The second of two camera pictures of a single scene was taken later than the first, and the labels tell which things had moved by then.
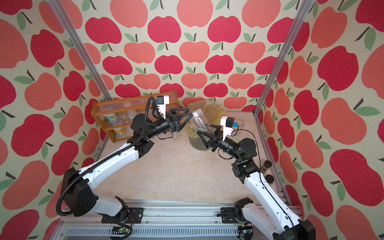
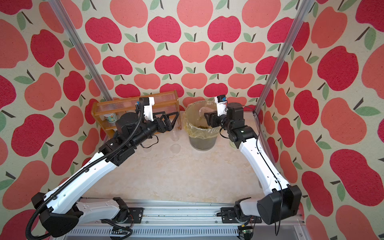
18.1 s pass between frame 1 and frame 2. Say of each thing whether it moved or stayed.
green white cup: stayed
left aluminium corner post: stayed
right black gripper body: moved
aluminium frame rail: stayed
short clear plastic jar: moved
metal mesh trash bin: stayed
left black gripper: moved
